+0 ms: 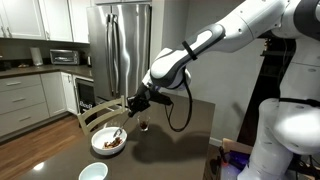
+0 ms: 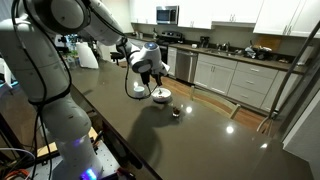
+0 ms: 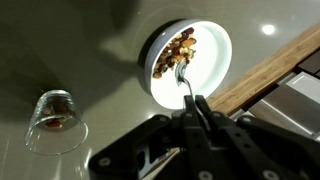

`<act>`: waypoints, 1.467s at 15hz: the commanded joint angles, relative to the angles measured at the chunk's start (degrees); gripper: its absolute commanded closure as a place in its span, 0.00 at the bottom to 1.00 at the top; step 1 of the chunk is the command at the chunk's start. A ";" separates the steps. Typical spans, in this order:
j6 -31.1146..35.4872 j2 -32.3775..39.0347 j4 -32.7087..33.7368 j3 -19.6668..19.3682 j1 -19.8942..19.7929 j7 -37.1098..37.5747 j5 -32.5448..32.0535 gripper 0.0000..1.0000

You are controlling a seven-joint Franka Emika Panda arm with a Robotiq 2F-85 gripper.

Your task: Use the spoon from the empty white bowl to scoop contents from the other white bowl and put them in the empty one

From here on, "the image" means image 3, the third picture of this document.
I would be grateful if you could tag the pale wooden chair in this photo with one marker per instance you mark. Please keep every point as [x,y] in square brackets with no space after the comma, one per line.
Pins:
[300,85]

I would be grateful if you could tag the large white bowl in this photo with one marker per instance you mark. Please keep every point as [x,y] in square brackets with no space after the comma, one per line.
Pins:
[210,60]

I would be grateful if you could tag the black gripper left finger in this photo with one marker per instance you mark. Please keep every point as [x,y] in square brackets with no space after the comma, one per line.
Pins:
[156,140]

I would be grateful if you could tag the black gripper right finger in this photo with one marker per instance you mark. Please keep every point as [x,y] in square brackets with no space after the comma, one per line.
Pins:
[260,150]

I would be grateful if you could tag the clear drinking glass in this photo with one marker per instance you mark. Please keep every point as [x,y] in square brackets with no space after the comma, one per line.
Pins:
[56,140]

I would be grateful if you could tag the small brown nut portion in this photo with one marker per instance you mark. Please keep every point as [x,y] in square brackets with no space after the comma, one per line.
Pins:
[55,116]

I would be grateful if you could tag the mixed nuts pile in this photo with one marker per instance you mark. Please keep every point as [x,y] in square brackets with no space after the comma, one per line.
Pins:
[175,50]

